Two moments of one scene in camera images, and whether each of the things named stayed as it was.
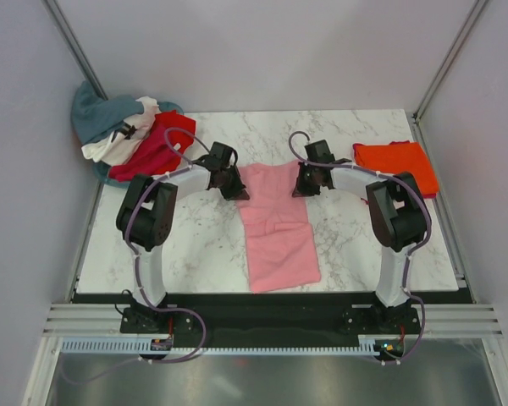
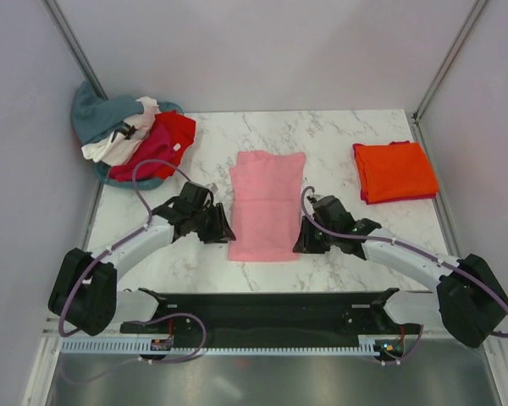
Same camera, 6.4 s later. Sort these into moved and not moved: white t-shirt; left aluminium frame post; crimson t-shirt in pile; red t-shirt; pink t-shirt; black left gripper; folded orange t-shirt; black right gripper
Moved: pink t-shirt; black left gripper; black right gripper
Not moved: red t-shirt; crimson t-shirt in pile; white t-shirt; left aluminium frame post; folded orange t-shirt
